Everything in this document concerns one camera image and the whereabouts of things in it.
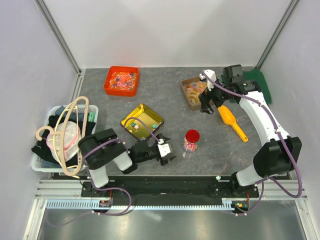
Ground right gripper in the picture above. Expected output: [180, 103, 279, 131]
[198, 76, 234, 115]

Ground yellow plastic scoop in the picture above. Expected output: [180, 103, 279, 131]
[218, 105, 249, 143]

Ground clear glass jar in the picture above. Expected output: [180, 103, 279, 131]
[183, 137, 198, 153]

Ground star candy tin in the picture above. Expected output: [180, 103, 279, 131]
[120, 103, 165, 141]

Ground red jar lid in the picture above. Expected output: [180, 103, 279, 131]
[185, 129, 200, 143]

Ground orange candy box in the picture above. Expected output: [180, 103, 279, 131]
[103, 66, 140, 97]

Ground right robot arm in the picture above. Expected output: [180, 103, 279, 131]
[199, 64, 303, 198]

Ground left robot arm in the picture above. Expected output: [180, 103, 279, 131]
[78, 128, 176, 197]

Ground brown gummy candy box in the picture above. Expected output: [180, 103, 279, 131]
[180, 76, 207, 111]

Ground green folded cloth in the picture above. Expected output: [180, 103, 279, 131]
[229, 67, 273, 105]

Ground beige clothes hanger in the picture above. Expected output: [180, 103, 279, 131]
[35, 96, 89, 178]

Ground white laundry basket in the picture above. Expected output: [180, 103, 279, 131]
[31, 104, 99, 173]

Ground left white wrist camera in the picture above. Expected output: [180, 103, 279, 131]
[157, 138, 172, 158]

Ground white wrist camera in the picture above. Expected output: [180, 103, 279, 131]
[199, 69, 217, 91]
[157, 138, 172, 158]

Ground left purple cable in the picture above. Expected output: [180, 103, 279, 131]
[44, 116, 161, 227]

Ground purple cable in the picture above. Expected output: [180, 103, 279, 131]
[44, 116, 161, 227]
[202, 70, 303, 217]

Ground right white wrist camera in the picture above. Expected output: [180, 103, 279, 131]
[199, 69, 217, 91]

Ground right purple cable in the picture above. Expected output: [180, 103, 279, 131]
[202, 70, 303, 217]

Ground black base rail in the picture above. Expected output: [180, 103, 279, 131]
[79, 174, 261, 201]

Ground white cable duct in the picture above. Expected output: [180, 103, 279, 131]
[46, 199, 236, 211]

